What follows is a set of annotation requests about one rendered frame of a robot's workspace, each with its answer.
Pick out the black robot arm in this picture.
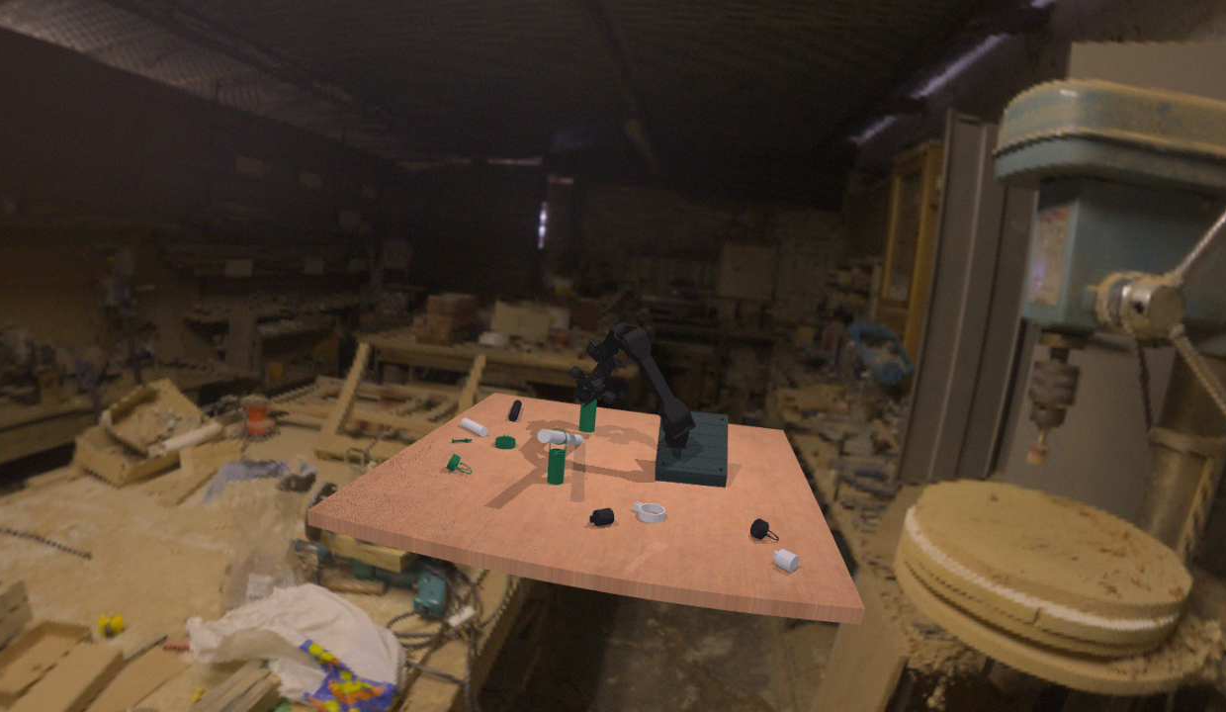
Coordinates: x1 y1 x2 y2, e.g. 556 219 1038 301
582 322 696 449

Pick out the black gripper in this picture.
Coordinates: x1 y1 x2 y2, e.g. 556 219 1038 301
568 365 615 407

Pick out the white metal pipe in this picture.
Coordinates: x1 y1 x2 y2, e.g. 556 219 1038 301
538 429 584 445

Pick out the grey metal band with two ears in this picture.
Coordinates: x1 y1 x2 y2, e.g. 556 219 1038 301
633 502 664 523

